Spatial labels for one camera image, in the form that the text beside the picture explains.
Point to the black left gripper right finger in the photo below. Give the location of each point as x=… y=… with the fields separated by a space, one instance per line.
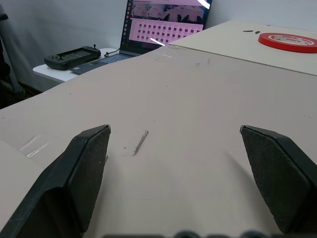
x=275 y=178

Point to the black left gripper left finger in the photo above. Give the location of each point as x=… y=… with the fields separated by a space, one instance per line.
x=81 y=178

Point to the small white side table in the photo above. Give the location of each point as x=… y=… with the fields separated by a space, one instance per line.
x=62 y=72

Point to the black handheld remote controller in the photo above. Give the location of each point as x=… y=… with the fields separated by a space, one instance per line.
x=71 y=56

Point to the red adhesive tape roll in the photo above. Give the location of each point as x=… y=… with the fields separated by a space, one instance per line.
x=287 y=42

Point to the open grey laptop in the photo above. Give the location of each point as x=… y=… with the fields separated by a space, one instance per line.
x=158 y=29

